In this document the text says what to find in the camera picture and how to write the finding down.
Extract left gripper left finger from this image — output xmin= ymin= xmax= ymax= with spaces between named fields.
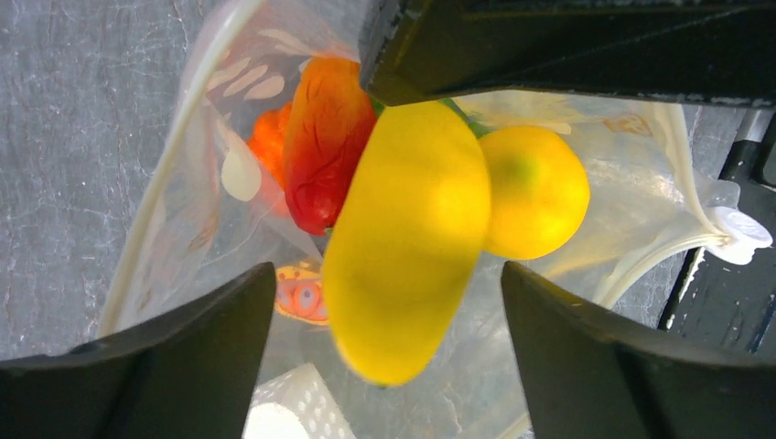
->
xmin=1 ymin=262 xmax=276 ymax=438

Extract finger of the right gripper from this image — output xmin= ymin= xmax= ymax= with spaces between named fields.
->
xmin=359 ymin=1 xmax=775 ymax=108

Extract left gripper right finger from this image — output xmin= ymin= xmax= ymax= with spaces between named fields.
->
xmin=501 ymin=262 xmax=775 ymax=438

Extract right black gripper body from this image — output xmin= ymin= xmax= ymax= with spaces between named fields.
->
xmin=658 ymin=110 xmax=775 ymax=358

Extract clear zip top bag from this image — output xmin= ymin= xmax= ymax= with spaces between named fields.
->
xmin=98 ymin=1 xmax=769 ymax=438

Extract yellow toy lemon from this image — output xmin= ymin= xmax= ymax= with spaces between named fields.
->
xmin=479 ymin=126 xmax=591 ymax=260

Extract yellow toy mango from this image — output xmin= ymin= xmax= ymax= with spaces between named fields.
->
xmin=322 ymin=102 xmax=490 ymax=387

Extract green toy grapes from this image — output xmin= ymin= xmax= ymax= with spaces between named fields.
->
xmin=370 ymin=97 xmax=491 ymax=138

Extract orange toy pumpkin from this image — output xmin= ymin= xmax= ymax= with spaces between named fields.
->
xmin=247 ymin=102 xmax=292 ymax=188

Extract red orange toy chili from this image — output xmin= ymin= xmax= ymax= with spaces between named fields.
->
xmin=284 ymin=57 xmax=377 ymax=236

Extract white perforated plastic basket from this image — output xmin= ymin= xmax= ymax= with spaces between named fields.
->
xmin=242 ymin=363 xmax=354 ymax=439

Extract yellow butterfly toy block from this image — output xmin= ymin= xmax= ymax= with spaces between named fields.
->
xmin=275 ymin=261 xmax=329 ymax=326

